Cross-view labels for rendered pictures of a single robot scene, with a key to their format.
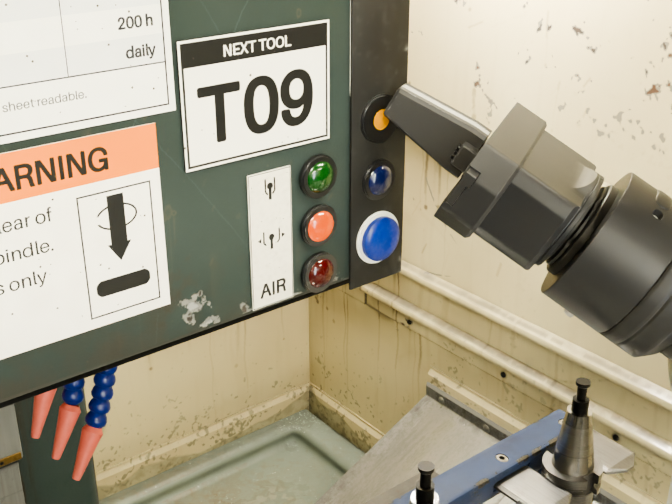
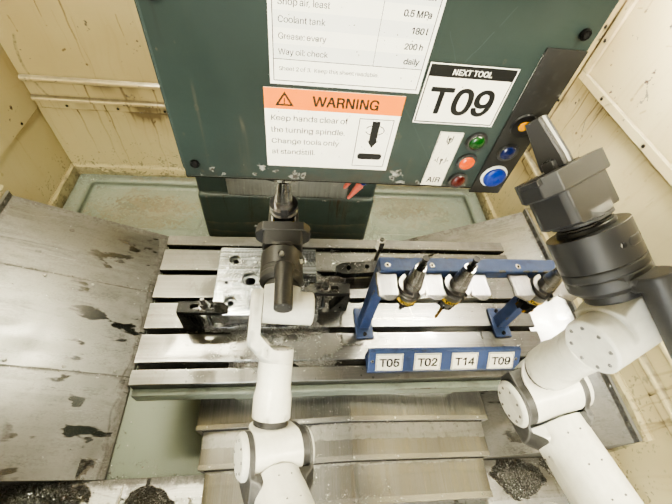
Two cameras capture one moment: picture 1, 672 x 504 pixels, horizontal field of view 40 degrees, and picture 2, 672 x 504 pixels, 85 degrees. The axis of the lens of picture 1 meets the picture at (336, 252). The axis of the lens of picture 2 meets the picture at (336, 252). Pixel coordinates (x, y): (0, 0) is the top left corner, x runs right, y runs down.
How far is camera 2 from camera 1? 0.13 m
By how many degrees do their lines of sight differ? 35
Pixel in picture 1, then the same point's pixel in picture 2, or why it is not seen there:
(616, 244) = (589, 248)
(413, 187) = (576, 120)
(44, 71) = (362, 60)
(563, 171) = (593, 198)
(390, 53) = (547, 95)
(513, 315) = not seen: hidden behind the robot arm
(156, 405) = not seen: hidden behind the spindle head
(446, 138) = (546, 152)
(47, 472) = not seen: hidden behind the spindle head
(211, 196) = (420, 135)
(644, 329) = (576, 287)
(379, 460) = (486, 227)
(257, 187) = (443, 138)
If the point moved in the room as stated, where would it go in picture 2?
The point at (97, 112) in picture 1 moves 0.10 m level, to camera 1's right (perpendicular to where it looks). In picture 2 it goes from (380, 85) to (466, 124)
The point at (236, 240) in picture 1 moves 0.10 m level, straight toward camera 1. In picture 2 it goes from (424, 156) to (394, 202)
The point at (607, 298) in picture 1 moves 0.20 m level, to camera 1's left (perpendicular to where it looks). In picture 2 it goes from (568, 265) to (414, 184)
